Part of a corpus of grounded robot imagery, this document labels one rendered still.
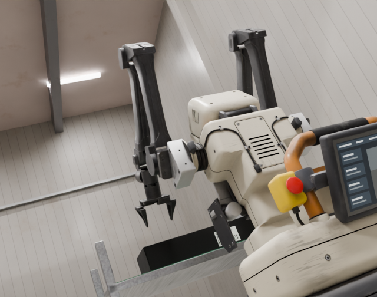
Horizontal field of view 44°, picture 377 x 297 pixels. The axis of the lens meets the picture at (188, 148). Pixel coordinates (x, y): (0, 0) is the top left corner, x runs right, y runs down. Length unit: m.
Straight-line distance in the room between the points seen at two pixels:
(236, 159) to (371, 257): 0.54
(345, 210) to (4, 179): 11.06
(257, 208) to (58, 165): 10.58
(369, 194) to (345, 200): 0.06
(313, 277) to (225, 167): 0.59
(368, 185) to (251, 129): 0.51
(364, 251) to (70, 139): 11.34
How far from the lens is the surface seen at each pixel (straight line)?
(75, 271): 10.98
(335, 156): 0.95
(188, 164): 1.36
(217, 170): 1.40
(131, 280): 1.64
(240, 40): 1.75
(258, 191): 1.37
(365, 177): 0.99
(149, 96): 1.52
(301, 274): 0.90
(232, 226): 1.92
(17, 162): 11.91
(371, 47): 4.96
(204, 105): 1.48
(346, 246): 0.96
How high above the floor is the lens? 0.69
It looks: 21 degrees up
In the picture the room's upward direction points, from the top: 22 degrees counter-clockwise
